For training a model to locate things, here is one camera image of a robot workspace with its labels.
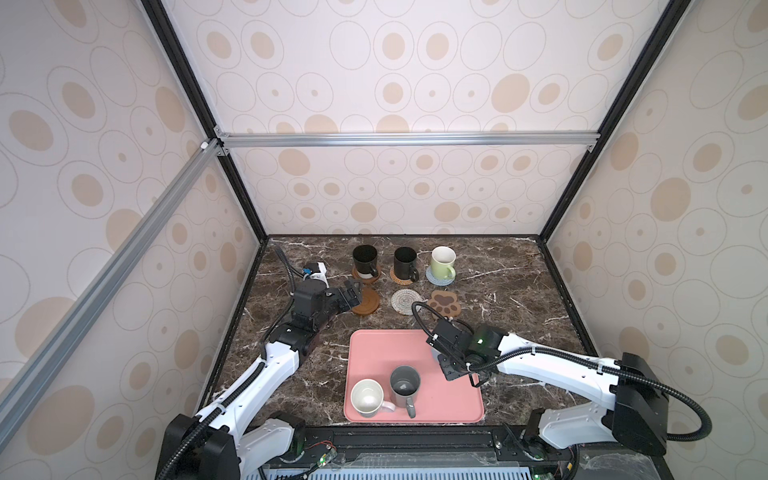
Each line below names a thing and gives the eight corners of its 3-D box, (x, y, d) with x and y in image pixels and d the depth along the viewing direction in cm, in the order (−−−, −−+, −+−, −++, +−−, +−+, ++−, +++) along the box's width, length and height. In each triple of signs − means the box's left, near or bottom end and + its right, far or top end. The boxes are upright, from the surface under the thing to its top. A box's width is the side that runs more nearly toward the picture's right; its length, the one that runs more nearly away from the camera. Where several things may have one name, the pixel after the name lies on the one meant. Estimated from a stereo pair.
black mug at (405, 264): (394, 285, 107) (394, 269, 100) (394, 262, 114) (394, 246, 107) (416, 285, 107) (418, 269, 100) (414, 262, 114) (416, 246, 107)
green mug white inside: (431, 286, 107) (434, 267, 99) (429, 265, 113) (432, 246, 105) (453, 286, 107) (458, 268, 99) (449, 265, 113) (454, 246, 105)
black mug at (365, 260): (354, 284, 108) (350, 265, 99) (356, 264, 114) (353, 244, 106) (376, 284, 108) (375, 265, 99) (377, 264, 114) (376, 244, 106)
